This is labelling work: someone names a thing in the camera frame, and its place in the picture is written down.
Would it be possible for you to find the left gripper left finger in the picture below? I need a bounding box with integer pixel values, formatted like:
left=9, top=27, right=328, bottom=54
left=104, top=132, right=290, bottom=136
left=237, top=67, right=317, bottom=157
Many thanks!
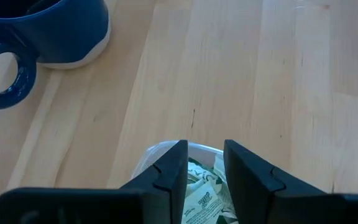
left=0, top=139, right=189, bottom=224

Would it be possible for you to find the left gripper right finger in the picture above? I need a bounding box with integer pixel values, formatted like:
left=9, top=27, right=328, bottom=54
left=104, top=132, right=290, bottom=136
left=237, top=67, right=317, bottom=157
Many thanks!
left=223, top=139, right=358, bottom=224

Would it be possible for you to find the light green sweetener packet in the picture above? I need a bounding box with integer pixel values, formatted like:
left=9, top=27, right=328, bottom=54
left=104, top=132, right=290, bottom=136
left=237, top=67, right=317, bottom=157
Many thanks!
left=181, top=182, right=229, bottom=224
left=187, top=158, right=226, bottom=191

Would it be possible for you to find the clear plastic container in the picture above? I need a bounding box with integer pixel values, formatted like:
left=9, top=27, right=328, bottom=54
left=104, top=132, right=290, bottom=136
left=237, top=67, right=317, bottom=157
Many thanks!
left=130, top=139, right=229, bottom=224

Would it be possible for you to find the dark blue ceramic mug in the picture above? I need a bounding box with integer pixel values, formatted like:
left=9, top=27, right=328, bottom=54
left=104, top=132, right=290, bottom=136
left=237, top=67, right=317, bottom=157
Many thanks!
left=0, top=0, right=112, bottom=111

